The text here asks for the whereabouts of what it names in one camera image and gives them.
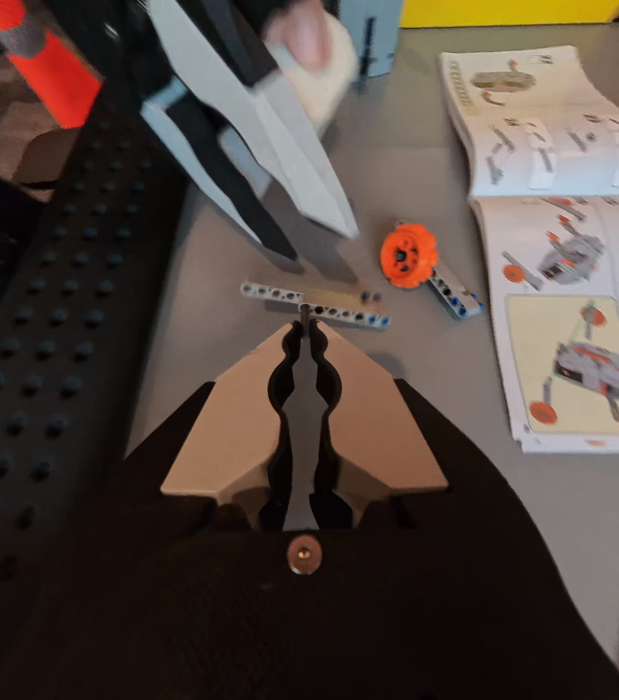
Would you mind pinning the yellow plastic bin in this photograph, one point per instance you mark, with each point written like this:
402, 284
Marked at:
506, 13

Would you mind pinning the orange strip with grey band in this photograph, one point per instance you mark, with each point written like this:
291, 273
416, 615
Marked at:
58, 82

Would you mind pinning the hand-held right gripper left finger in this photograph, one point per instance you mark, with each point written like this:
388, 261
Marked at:
227, 437

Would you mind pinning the black studded mat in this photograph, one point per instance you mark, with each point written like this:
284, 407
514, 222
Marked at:
41, 328

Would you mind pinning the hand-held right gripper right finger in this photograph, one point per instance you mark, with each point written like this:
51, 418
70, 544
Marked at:
380, 437

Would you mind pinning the orange toy wheel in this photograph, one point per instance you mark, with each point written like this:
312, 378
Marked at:
408, 254

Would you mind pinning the grey toy robot assembly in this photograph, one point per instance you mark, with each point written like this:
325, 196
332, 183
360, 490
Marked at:
380, 33

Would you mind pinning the grey desk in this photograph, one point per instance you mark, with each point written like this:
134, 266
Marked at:
533, 519

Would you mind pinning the person's left hand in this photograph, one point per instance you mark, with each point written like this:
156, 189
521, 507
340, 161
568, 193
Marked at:
298, 30

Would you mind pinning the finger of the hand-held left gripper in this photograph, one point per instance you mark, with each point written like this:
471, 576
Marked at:
200, 164
298, 164

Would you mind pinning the open instruction booklet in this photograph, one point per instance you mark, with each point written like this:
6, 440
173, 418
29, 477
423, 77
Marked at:
550, 164

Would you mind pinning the grey toy beam with axle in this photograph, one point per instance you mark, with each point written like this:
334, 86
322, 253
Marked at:
266, 291

